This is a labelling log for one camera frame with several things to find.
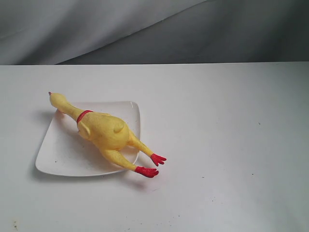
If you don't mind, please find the yellow rubber chicken toy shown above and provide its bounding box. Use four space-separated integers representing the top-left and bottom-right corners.
48 92 167 178

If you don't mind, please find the white square plate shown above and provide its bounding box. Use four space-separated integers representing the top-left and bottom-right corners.
35 101 140 177

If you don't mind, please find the grey backdrop cloth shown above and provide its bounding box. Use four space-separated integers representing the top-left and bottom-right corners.
0 0 309 65

